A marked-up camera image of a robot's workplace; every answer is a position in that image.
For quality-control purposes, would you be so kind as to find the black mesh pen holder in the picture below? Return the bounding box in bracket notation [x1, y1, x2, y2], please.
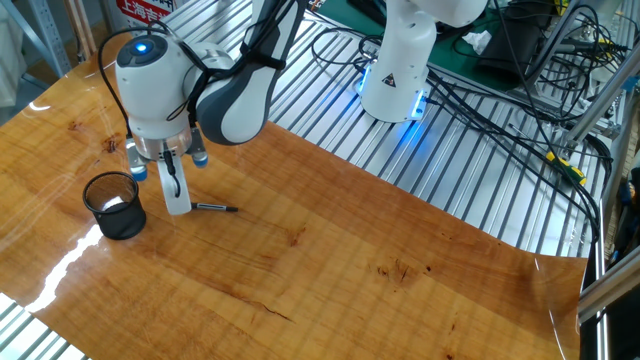
[82, 170, 148, 241]

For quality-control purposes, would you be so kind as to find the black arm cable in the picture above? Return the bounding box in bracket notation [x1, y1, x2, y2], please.
[97, 0, 311, 141]

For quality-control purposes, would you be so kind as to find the green cutting mat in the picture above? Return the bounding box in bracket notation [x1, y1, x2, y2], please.
[319, 0, 534, 94]

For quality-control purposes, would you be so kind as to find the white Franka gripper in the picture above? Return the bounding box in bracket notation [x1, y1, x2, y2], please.
[156, 153, 193, 217]

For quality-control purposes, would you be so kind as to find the red and white sign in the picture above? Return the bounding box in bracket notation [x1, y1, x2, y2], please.
[115, 0, 177, 29]

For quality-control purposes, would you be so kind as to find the yellow green screwdriver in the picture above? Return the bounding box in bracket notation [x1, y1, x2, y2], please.
[508, 122, 588, 187]

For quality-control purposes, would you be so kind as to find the black pouch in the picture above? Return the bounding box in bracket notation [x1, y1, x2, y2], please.
[473, 12, 546, 86]

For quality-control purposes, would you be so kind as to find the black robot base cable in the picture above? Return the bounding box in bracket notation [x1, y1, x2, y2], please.
[424, 67, 601, 241]

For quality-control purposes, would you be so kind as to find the aluminium profile bar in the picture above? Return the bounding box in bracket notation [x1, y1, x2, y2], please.
[577, 252, 640, 325]
[562, 52, 640, 149]

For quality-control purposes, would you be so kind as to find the wood-grain table mat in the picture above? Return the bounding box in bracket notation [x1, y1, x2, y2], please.
[0, 32, 589, 360]

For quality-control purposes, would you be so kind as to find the black and grey pen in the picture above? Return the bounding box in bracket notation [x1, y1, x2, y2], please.
[190, 201, 240, 214]

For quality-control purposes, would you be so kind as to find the silver wrist-mounted camera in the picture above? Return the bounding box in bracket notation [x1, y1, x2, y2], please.
[124, 127, 210, 183]

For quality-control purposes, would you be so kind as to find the wooden stick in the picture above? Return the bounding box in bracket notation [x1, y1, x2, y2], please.
[62, 0, 92, 62]
[74, 0, 99, 55]

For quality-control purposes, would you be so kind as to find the grey perforated metal shelf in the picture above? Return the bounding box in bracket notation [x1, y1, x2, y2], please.
[0, 0, 74, 79]

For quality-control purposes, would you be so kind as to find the white crumpled tissue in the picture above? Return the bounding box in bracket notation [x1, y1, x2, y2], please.
[460, 29, 494, 56]

